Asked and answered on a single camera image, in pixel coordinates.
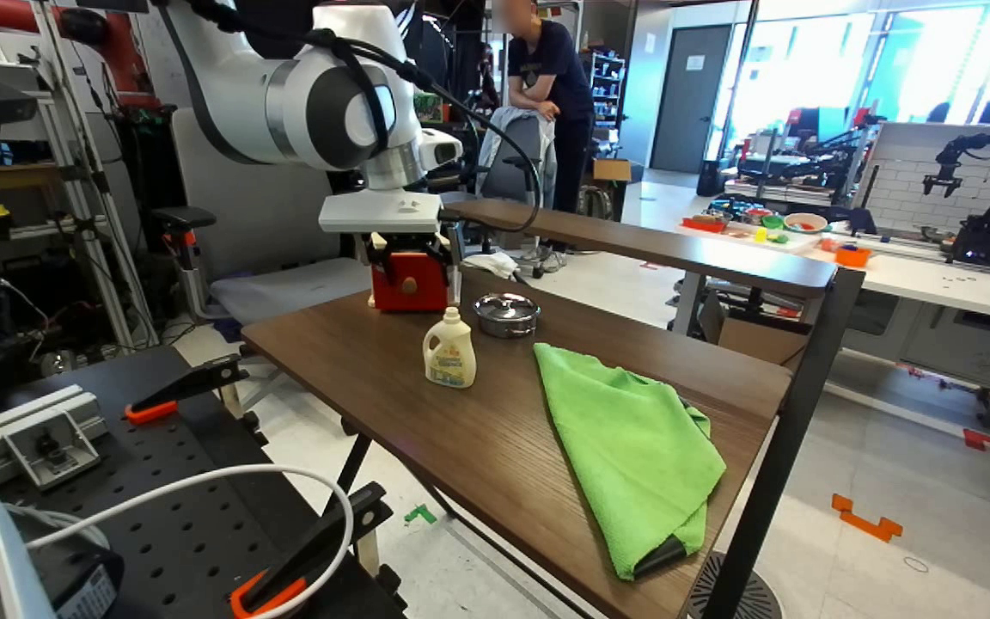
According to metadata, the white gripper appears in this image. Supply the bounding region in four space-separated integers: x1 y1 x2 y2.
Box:
313 187 456 270

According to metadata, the red box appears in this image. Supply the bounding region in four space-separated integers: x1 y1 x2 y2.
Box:
368 249 455 317

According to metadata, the orange toy block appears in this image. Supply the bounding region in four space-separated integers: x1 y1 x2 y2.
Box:
827 242 877 275

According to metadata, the small white plastic bottle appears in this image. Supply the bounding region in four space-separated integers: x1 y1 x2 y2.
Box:
419 299 480 396

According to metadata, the small metal bowl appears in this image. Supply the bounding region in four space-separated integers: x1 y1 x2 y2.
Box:
466 290 545 344

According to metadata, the grey mesh office chair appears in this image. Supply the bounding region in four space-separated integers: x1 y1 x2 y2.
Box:
476 102 557 212

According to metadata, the grey partition panel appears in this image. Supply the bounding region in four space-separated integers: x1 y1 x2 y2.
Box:
165 105 343 278

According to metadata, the standing person in dark clothes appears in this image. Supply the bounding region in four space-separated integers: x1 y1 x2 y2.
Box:
500 0 603 218

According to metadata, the green cloth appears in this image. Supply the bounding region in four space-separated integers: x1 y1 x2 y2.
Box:
528 337 733 584

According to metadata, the grey door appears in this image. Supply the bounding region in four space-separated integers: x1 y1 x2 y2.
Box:
650 20 740 179

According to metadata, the black perforated breadboard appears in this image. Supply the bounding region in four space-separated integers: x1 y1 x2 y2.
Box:
0 339 409 619

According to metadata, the white pegboard panel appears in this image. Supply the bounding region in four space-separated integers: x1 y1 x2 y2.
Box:
855 116 990 242

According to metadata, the orange floor tape marker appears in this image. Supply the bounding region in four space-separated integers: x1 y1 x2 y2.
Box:
827 492 908 545

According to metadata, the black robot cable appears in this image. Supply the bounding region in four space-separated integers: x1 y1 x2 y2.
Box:
307 24 545 232

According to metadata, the black table leg frame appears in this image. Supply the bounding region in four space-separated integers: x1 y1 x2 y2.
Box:
330 426 379 500

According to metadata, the white cable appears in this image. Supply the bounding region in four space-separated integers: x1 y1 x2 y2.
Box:
22 461 359 611

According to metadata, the black clamp with orange handle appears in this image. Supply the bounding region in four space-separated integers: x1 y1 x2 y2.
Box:
122 351 256 431
227 479 395 619

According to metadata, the silver metal ladder frame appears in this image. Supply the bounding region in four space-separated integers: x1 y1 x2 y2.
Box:
28 0 163 351

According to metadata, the aluminium extrusion rail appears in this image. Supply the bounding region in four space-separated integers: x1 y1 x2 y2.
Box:
0 382 104 500

